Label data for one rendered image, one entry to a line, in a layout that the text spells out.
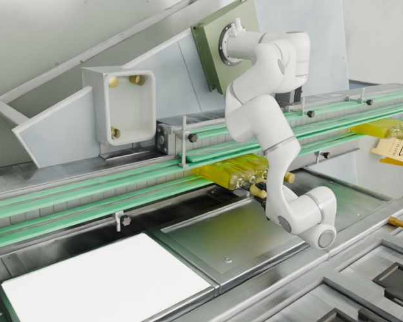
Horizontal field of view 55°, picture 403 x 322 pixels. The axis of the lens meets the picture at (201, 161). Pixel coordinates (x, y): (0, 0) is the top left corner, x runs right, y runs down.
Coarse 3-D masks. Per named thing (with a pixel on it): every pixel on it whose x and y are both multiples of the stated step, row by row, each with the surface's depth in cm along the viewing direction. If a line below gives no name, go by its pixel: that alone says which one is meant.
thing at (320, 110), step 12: (372, 96) 205; (384, 96) 208; (396, 96) 207; (312, 108) 172; (324, 108) 175; (336, 108) 174; (348, 108) 179; (288, 120) 153; (192, 132) 130; (204, 132) 130; (216, 132) 130
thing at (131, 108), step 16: (128, 80) 125; (112, 96) 123; (128, 96) 127; (144, 96) 128; (112, 112) 125; (128, 112) 128; (144, 112) 130; (128, 128) 130; (144, 128) 131; (112, 144) 120
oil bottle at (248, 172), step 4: (224, 160) 137; (228, 160) 137; (232, 160) 138; (228, 164) 134; (232, 164) 134; (236, 164) 134; (240, 164) 134; (236, 168) 130; (240, 168) 131; (244, 168) 131; (248, 168) 131; (244, 172) 128; (248, 172) 128; (252, 172) 128; (244, 176) 127; (248, 176) 127; (252, 176) 128; (256, 176) 130; (248, 180) 128
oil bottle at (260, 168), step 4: (240, 156) 141; (236, 160) 138; (240, 160) 137; (244, 160) 137; (248, 160) 137; (252, 160) 137; (244, 164) 135; (248, 164) 133; (252, 164) 133; (256, 164) 133; (260, 164) 133; (264, 164) 134; (252, 168) 132; (256, 168) 131; (260, 168) 131; (264, 168) 132; (256, 172) 131; (260, 172) 131; (260, 176) 131
